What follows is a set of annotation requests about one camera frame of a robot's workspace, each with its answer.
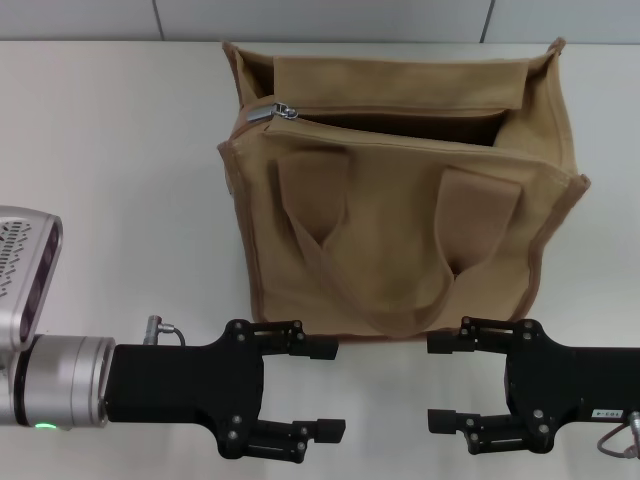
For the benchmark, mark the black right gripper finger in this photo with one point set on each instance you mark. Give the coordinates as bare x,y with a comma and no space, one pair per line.
442,344
442,421

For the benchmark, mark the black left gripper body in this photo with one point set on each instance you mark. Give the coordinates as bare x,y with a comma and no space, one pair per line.
175,382

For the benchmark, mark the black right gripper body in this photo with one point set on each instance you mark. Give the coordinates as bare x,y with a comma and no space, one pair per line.
575,380

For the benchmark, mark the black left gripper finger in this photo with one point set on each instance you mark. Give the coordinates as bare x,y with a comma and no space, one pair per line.
327,430
320,347

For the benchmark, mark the khaki canvas food bag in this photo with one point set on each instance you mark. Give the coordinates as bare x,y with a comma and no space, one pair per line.
390,225

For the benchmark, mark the silver metal zipper pull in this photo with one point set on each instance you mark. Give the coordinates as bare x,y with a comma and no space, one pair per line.
260,114

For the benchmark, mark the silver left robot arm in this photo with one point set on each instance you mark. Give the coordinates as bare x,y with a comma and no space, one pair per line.
65,382

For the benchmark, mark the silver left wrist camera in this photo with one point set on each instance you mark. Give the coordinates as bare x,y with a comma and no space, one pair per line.
25,265

